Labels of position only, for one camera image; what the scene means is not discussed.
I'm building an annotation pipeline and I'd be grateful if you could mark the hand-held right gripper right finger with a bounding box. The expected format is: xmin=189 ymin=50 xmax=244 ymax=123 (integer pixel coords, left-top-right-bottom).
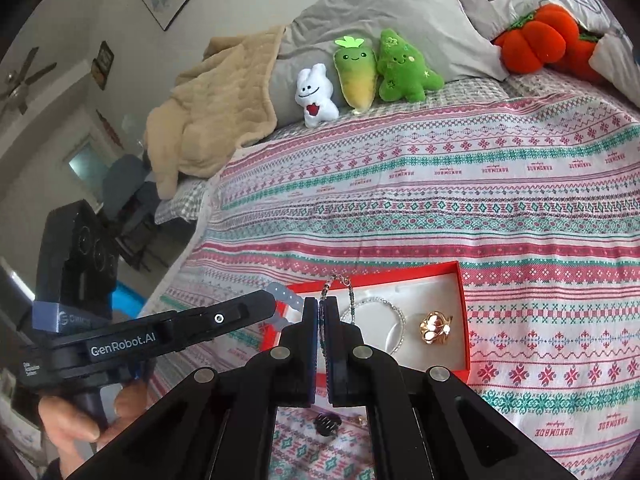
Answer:
xmin=322 ymin=297 xmax=576 ymax=480

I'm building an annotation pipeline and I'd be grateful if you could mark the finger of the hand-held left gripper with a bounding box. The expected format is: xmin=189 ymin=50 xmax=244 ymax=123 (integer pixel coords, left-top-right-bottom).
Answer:
xmin=170 ymin=288 xmax=280 ymax=353

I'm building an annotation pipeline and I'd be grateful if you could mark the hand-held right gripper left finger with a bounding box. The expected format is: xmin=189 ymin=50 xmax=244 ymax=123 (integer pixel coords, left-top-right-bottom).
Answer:
xmin=65 ymin=297 xmax=321 ymax=480

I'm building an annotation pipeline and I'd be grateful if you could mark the green beaded bracelet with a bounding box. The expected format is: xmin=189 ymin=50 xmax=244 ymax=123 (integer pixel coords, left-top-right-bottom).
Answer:
xmin=320 ymin=274 xmax=359 ymax=361

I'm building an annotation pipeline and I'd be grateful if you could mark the black hair claw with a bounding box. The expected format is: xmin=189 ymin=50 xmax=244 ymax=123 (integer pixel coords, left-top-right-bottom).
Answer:
xmin=314 ymin=412 xmax=342 ymax=437

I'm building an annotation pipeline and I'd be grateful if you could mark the gold brooch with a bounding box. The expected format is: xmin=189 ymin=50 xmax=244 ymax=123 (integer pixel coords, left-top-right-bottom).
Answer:
xmin=419 ymin=311 xmax=455 ymax=346

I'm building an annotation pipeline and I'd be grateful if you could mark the red jewelry box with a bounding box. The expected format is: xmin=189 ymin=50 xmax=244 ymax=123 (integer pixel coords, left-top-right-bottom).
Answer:
xmin=260 ymin=260 xmax=471 ymax=386

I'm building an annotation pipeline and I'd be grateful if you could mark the person's left hand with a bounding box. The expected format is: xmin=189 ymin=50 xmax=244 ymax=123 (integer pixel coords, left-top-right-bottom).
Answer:
xmin=37 ymin=382 xmax=151 ymax=480

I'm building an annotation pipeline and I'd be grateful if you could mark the blue plastic stool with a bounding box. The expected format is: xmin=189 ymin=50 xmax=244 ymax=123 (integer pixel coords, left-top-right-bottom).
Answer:
xmin=111 ymin=282 xmax=147 ymax=318

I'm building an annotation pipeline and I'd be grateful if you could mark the dark grey chair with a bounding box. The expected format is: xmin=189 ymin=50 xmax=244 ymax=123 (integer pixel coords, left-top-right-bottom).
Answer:
xmin=102 ymin=155 xmax=161 ymax=271

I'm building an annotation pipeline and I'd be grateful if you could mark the ceiling fan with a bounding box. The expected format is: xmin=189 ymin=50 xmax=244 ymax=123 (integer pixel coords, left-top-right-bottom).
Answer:
xmin=0 ymin=47 xmax=58 ymax=116

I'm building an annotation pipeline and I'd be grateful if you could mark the beige quilted blanket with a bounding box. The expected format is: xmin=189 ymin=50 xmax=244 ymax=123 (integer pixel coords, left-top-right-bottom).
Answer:
xmin=144 ymin=25 xmax=287 ymax=200

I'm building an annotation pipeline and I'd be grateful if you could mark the white bunny plush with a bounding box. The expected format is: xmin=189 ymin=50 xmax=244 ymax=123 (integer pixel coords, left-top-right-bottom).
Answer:
xmin=295 ymin=62 xmax=340 ymax=128

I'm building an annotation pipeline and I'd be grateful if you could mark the green yellow carrot plush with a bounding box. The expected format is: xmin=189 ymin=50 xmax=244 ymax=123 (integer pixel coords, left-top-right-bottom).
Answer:
xmin=332 ymin=35 xmax=379 ymax=111

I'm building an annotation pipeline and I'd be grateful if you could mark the green tree plush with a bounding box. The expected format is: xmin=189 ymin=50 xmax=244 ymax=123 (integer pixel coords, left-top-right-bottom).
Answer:
xmin=376 ymin=28 xmax=445 ymax=103

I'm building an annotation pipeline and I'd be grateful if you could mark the plain grey pillow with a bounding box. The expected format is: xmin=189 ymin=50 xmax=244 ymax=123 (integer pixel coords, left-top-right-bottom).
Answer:
xmin=270 ymin=0 xmax=508 ymax=128

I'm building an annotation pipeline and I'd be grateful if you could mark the orange pumpkin plush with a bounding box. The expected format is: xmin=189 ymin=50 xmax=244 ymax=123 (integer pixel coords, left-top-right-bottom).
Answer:
xmin=492 ymin=3 xmax=608 ymax=85

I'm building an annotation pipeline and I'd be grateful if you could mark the white deer print pillow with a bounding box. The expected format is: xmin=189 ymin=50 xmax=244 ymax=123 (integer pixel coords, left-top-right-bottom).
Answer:
xmin=589 ymin=34 xmax=640 ymax=92

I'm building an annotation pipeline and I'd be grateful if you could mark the red hanging wall ornament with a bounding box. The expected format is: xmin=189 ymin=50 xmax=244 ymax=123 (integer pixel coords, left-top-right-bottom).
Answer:
xmin=96 ymin=109 xmax=125 ymax=150

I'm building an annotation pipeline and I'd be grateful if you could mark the small dark wall plaque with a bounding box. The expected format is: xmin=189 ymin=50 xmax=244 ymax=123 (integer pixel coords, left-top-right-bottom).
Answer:
xmin=91 ymin=41 xmax=115 ymax=86

